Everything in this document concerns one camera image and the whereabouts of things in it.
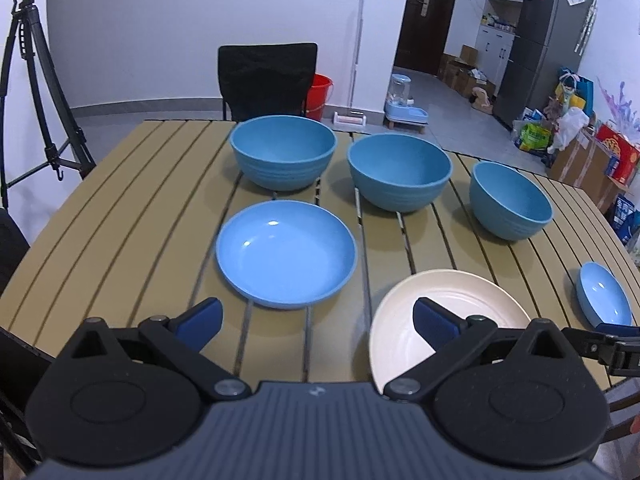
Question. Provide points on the open cardboard box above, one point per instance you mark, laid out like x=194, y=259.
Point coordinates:
x=455, y=75

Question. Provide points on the medium blue bowl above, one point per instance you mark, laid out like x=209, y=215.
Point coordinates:
x=400, y=185

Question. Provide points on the large blue bowl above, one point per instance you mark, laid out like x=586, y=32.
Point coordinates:
x=282, y=160

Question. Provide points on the white flat mop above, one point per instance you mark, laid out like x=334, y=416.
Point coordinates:
x=350, y=120

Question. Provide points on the large cardboard box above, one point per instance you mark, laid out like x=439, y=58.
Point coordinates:
x=575, y=165

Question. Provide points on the dark cloth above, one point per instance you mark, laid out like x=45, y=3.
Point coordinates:
x=10, y=250

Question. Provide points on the small cardboard box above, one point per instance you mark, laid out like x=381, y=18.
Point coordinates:
x=468, y=54

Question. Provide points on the green bag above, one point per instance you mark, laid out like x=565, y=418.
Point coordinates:
x=534, y=137

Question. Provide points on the grey refrigerator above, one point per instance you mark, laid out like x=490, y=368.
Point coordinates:
x=540, y=60

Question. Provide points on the blue pet feeder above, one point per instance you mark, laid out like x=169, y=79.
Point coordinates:
x=405, y=112

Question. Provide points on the white plastic bag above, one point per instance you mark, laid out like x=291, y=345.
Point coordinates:
x=570, y=125

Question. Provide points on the blue gift bag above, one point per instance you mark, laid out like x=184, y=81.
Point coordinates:
x=582, y=95

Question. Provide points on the black tripod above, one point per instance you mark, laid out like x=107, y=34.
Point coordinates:
x=27, y=12

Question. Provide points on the dark brown door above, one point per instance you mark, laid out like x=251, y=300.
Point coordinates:
x=425, y=35

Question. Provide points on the black folding chair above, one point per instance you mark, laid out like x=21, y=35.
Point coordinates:
x=265, y=80

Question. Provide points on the red gift box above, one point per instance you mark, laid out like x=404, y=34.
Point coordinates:
x=620, y=155

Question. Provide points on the small blue plate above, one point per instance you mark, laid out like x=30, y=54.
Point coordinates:
x=602, y=292

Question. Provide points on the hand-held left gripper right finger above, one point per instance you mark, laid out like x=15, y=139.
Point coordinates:
x=435, y=325

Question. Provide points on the red bucket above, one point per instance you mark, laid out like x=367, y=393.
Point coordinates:
x=320, y=95

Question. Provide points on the cream plate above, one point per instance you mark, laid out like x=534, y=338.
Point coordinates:
x=395, y=325

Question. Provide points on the tan cardboard scratcher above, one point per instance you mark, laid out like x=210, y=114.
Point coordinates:
x=482, y=100

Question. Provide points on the large blue plate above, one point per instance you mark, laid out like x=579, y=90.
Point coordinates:
x=285, y=255

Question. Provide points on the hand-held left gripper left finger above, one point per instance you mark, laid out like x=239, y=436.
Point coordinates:
x=200, y=322

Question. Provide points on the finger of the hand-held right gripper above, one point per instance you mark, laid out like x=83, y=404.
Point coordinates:
x=610, y=347

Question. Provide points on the small blue bowl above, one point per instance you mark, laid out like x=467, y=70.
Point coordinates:
x=505, y=215

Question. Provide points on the dark blue bag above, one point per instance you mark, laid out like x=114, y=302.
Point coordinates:
x=627, y=217

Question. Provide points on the white kitchen cabinet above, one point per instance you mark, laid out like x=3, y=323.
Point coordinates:
x=492, y=47

